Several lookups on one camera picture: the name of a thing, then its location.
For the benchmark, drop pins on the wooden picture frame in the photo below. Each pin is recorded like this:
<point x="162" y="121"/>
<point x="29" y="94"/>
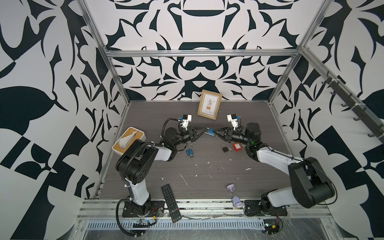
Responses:
<point x="209" y="104"/>

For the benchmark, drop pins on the wall hook rack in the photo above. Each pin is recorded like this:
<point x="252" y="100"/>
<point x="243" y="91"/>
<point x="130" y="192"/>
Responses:
<point x="361" y="110"/>

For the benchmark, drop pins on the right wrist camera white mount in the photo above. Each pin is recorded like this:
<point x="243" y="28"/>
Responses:
<point x="234" y="121"/>

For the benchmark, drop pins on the blue padlock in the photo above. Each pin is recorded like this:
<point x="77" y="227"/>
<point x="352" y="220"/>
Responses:
<point x="209" y="132"/>
<point x="190" y="151"/>

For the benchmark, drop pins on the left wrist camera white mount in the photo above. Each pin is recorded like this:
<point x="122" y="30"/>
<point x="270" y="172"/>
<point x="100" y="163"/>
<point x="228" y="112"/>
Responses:
<point x="184" y="122"/>

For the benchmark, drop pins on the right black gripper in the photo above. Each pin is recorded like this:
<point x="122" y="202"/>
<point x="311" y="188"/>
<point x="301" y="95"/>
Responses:
<point x="228" y="134"/>

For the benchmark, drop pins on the black remote control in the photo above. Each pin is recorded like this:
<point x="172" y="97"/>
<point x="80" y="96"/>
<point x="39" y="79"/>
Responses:
<point x="171" y="202"/>

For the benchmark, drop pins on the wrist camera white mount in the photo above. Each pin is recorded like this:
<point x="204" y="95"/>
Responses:
<point x="184" y="122"/>
<point x="234" y="121"/>

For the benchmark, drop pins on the tissue box wooden lid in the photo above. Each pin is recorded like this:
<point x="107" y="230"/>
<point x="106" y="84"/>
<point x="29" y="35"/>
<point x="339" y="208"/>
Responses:
<point x="127" y="139"/>

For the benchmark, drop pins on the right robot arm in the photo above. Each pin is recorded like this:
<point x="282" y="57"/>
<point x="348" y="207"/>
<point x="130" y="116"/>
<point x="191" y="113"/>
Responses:
<point x="310" y="186"/>

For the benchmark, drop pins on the purple hourglass timer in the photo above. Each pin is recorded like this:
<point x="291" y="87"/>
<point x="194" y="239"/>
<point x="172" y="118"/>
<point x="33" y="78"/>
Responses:
<point x="235" y="199"/>

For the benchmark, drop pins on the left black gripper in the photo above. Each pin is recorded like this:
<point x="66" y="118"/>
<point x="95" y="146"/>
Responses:
<point x="195" y="136"/>

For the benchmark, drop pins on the small black padlock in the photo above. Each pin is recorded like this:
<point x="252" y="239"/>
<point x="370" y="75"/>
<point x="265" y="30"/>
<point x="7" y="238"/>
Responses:
<point x="226" y="149"/>

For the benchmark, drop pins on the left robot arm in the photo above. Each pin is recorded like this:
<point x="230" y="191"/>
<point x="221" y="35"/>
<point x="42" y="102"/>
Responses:
<point x="134" y="165"/>

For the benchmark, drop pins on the red padlock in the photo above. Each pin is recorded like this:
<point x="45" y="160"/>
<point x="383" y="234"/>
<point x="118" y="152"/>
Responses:
<point x="237" y="147"/>

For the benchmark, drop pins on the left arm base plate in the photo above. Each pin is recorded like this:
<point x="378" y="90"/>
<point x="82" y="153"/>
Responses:
<point x="150" y="209"/>

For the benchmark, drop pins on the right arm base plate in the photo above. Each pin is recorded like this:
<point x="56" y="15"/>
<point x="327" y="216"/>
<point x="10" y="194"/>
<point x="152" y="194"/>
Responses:
<point x="263" y="208"/>

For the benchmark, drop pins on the white cable duct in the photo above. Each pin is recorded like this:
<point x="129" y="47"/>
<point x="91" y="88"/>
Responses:
<point x="184" y="224"/>

